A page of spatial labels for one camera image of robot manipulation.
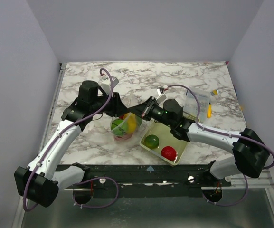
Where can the yellow green mango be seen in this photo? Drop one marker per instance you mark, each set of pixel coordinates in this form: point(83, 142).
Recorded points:
point(151, 141)

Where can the red apple toy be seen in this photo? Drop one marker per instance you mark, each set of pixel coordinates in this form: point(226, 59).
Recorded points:
point(169, 153)

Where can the clear zip top bag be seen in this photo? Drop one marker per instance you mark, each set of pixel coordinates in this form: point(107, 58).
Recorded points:
point(124, 124)

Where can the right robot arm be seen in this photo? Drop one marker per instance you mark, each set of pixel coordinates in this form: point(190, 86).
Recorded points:
point(249, 153)

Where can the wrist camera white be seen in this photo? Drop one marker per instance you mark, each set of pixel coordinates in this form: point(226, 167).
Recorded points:
point(105, 83)
point(161, 95)

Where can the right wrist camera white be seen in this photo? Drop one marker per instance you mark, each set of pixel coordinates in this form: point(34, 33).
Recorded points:
point(161, 95)

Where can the green watermelon toy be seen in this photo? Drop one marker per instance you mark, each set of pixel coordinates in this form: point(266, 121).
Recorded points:
point(116, 127)

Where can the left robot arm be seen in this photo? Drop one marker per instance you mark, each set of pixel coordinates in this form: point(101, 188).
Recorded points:
point(40, 182)

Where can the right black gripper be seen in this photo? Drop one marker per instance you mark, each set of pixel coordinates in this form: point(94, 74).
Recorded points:
point(149, 107)

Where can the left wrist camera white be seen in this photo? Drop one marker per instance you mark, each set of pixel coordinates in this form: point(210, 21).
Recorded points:
point(105, 83)

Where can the yellow handled cutter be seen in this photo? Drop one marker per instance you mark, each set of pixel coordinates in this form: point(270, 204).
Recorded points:
point(209, 111)

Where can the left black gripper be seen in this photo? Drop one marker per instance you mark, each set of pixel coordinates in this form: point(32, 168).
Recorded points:
point(118, 109)

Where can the red bell pepper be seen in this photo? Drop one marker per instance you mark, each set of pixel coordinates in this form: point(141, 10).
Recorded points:
point(122, 138)

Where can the yellow lemon toy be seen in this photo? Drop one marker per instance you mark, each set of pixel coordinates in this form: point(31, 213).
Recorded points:
point(131, 122)

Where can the pale green plastic basket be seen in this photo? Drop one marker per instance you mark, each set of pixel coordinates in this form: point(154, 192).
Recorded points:
point(165, 139)

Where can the small yellow silver clip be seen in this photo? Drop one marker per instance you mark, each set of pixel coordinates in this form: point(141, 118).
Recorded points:
point(215, 92)

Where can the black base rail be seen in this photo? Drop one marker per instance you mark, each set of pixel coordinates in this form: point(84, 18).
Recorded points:
point(147, 181)

